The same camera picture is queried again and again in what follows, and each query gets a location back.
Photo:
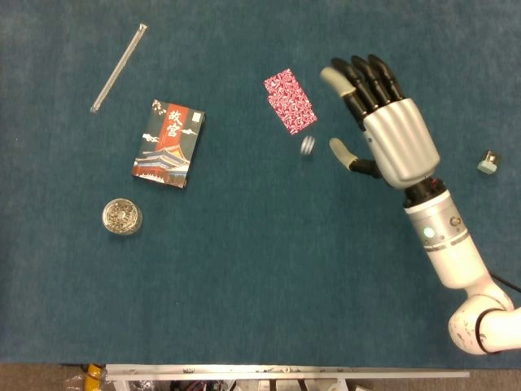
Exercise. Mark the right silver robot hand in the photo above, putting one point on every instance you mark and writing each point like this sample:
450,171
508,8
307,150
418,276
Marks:
401,138

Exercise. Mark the white die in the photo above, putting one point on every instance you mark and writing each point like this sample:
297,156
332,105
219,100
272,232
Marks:
308,146

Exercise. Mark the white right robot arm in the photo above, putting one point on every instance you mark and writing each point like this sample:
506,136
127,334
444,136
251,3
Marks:
452,248

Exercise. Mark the red patterned card deck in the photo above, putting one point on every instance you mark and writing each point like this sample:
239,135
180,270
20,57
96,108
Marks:
290,102

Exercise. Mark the teal felt table cloth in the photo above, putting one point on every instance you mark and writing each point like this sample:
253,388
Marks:
244,264

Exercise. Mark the dark palace print card box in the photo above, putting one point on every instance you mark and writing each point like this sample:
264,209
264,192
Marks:
169,144

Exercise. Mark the round clear jar of clips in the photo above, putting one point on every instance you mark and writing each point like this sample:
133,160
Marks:
121,216

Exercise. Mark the yellow object under table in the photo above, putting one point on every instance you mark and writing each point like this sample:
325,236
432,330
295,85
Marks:
93,376

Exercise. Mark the white metal frame rail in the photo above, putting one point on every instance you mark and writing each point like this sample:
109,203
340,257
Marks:
285,372

